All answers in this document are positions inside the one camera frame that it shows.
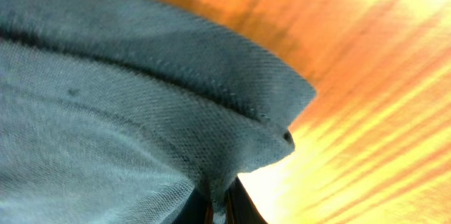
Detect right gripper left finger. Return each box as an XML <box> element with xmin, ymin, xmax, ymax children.
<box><xmin>172</xmin><ymin>189</ymin><xmax>214</xmax><ymax>224</ymax></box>

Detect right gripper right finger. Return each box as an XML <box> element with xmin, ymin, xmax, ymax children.
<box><xmin>225</xmin><ymin>178</ymin><xmax>268</xmax><ymax>224</ymax></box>

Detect blue polo shirt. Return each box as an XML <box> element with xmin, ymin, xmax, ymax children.
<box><xmin>1</xmin><ymin>0</ymin><xmax>316</xmax><ymax>223</ymax></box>

